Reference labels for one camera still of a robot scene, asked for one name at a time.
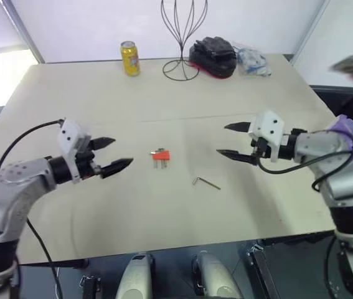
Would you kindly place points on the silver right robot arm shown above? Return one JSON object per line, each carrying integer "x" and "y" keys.
{"x": 341, "y": 174}

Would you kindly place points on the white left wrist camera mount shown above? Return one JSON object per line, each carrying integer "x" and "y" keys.
{"x": 68, "y": 134}

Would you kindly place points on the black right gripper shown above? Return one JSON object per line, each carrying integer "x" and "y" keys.
{"x": 262, "y": 149}

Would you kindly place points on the grey metal frame post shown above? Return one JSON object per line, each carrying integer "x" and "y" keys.
{"x": 28, "y": 34}
{"x": 310, "y": 34}

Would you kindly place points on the black bracket under table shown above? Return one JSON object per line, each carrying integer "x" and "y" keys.
{"x": 265, "y": 271}
{"x": 91, "y": 288}

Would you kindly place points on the orange hex key holder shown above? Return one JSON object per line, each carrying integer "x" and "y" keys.
{"x": 162, "y": 155}

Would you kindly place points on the clear plastic bag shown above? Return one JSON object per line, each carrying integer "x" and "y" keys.
{"x": 254, "y": 60}

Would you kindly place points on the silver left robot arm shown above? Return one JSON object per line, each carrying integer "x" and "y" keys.
{"x": 11, "y": 193}

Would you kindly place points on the purple wrap on right arm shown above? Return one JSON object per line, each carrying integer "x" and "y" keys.
{"x": 349, "y": 130}

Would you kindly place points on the black bag with red trim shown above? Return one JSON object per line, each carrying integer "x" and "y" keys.
{"x": 213, "y": 60}

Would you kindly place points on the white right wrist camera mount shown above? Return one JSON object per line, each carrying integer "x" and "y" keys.
{"x": 269, "y": 126}

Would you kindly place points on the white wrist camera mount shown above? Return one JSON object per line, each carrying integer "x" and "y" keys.
{"x": 269, "y": 126}
{"x": 68, "y": 134}

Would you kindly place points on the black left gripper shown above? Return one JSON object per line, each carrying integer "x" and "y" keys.
{"x": 84, "y": 163}

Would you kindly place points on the silver rounded robot leg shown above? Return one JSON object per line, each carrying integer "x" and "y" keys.
{"x": 215, "y": 277}
{"x": 135, "y": 277}

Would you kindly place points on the yellow drink can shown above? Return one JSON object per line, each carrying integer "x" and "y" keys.
{"x": 130, "y": 59}

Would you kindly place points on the metal hex key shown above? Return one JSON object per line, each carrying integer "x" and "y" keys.
{"x": 207, "y": 182}

